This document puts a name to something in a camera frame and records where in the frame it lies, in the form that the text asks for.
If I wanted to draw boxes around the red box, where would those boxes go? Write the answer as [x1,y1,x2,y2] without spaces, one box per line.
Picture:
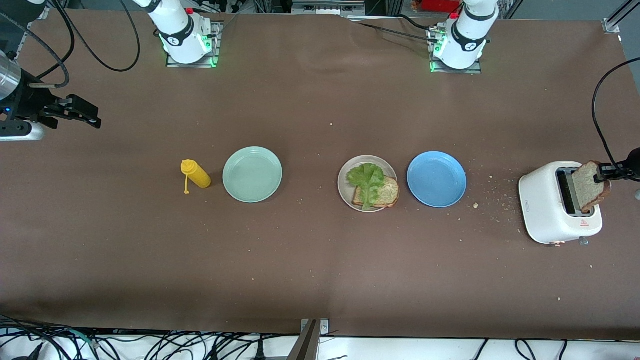
[419,0,463,13]

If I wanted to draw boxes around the aluminium frame profile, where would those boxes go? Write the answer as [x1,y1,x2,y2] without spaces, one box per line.
[602,0,640,33]

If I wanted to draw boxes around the grey power strip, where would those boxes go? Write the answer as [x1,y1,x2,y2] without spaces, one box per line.
[291,0,367,17]

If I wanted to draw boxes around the beige round plate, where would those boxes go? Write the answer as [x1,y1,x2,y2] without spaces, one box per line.
[337,155,399,213]

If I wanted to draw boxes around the green lettuce leaf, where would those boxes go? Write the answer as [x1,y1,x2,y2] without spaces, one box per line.
[347,163,386,211]

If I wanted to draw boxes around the yellow squeeze sauce bottle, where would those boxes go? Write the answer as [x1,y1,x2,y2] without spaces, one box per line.
[180,159,212,195]

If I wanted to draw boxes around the blue round plate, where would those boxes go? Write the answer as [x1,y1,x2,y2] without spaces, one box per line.
[406,151,468,208]

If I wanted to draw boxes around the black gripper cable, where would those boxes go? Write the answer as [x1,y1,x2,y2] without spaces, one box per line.
[0,0,142,90]
[591,57,640,168]

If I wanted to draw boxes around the mint green round plate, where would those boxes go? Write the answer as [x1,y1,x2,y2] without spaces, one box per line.
[222,146,283,204]

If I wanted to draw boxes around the dark grey metal beam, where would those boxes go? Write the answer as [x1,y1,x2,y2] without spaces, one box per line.
[286,320,321,360]

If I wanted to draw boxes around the white two-slot toaster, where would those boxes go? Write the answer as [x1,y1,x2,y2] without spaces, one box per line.
[518,160,604,247]

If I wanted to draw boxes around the small metal table bracket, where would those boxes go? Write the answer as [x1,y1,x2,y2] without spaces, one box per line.
[300,318,330,337]

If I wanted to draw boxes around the black table cable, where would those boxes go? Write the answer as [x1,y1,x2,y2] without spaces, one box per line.
[397,12,453,32]
[345,17,441,43]

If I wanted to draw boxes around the brown bread slice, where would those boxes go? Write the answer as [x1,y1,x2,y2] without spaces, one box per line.
[352,176,401,209]
[571,160,612,215]

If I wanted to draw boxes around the teal floor cable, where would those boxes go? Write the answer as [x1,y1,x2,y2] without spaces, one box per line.
[62,329,103,349]

